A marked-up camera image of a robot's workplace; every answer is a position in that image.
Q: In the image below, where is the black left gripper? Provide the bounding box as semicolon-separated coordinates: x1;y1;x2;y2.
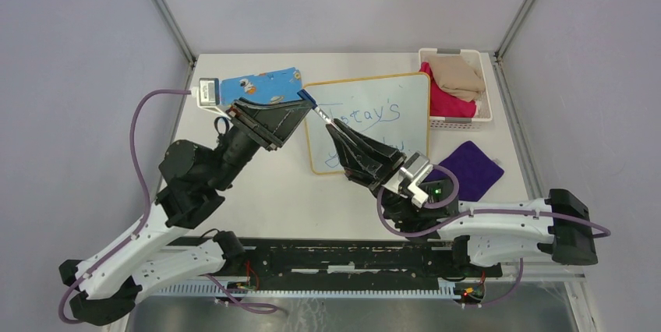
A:
210;96;316;190

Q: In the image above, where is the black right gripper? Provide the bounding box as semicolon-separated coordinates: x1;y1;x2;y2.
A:
327;119;416;224

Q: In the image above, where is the blue marker cap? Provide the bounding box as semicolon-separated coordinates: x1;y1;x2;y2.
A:
297;89;317;108

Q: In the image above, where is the white whiteboard marker pen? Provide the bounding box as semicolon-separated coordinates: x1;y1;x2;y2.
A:
313;105;338;130

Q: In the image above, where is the yellow framed whiteboard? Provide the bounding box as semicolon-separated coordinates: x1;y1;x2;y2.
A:
304;72;430;155

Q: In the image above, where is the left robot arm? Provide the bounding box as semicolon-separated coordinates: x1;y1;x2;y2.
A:
58;99;314;326

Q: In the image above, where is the blue cartoon cloth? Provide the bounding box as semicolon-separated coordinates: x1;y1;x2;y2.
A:
215;67;302;106

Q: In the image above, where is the red cloth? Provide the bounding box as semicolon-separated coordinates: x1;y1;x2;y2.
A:
419;62;478;118

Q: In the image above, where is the purple cloth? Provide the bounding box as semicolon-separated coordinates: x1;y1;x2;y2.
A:
439;141;504;202

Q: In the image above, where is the beige cloth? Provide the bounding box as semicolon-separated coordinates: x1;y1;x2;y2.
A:
426;55;486;102

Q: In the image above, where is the white plastic basket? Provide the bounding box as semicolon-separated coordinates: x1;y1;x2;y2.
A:
419;48;493;131

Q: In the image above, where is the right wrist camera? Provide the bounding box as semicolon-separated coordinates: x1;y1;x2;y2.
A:
396;152;433;207

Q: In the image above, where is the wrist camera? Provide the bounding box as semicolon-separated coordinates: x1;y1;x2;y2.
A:
191;78;224;115
396;152;433;207

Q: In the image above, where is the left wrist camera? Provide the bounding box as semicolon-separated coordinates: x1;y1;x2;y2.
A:
191;78;224;115

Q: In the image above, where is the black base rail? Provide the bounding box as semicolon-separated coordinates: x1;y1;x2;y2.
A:
175;237;504;292

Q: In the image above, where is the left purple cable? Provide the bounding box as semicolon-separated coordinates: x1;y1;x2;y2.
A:
58;89;285;326

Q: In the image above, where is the white slotted cable duct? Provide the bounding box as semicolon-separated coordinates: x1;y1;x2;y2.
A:
153;279;472;301

